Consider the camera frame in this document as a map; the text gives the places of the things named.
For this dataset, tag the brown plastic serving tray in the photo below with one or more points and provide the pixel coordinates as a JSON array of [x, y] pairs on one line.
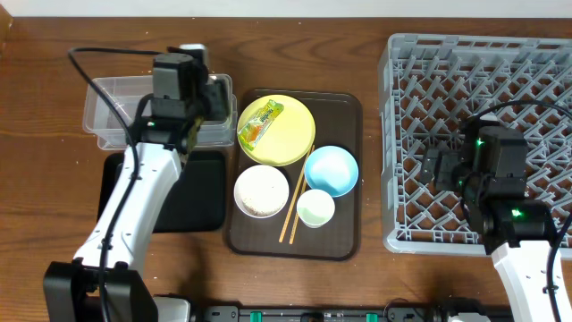
[[338, 120]]

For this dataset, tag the wooden chopstick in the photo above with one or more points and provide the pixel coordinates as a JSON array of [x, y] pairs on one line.
[[295, 197], [296, 219]]

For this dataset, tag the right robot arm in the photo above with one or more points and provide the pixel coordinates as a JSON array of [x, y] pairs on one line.
[[489, 175]]

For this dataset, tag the white bowl with rice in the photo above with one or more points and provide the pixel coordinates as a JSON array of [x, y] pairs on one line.
[[261, 191]]

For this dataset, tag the black plastic waste tray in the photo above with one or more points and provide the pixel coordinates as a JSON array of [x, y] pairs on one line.
[[195, 203]]

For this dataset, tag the right wooden chopstick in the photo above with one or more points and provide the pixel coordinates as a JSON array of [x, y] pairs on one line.
[[296, 219]]

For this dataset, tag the left wooden chopstick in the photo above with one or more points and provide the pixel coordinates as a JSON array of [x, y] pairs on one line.
[[295, 197]]

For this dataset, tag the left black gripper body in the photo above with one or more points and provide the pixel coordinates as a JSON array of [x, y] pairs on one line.
[[211, 107]]

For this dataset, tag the small pale green cup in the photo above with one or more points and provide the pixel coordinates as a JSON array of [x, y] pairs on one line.
[[316, 208]]

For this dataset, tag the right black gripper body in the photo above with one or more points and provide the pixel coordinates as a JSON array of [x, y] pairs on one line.
[[431, 166]]

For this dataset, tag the green snack wrapper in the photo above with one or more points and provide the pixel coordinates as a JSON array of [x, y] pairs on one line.
[[256, 126]]

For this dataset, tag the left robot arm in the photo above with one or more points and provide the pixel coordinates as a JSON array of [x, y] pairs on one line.
[[103, 281]]

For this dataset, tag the yellow round plate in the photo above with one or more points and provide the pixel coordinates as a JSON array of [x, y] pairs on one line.
[[289, 137]]

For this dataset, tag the light blue bowl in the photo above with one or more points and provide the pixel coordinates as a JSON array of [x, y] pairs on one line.
[[331, 169]]

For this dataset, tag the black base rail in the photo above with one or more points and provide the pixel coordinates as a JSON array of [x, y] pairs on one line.
[[390, 313]]

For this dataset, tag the grey dishwasher rack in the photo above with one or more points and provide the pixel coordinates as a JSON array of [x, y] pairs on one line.
[[428, 85]]

